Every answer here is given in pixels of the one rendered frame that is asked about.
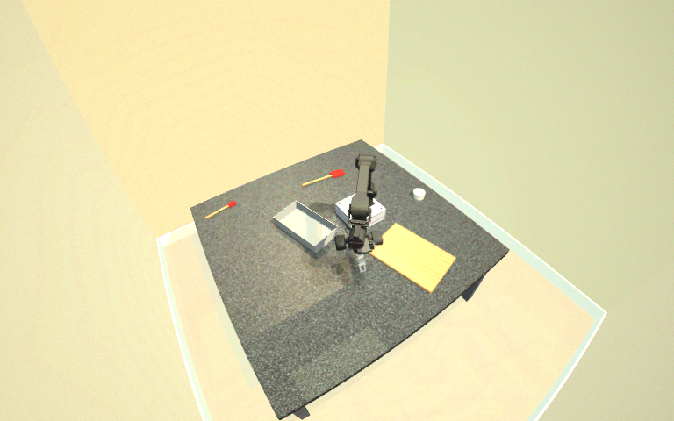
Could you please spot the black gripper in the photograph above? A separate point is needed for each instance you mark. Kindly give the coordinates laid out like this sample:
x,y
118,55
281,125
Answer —
x,y
340,241

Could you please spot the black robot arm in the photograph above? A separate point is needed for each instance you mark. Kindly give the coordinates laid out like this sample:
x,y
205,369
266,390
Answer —
x,y
360,207

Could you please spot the light wooden board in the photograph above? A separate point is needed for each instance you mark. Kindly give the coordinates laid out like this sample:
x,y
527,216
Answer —
x,y
418,260

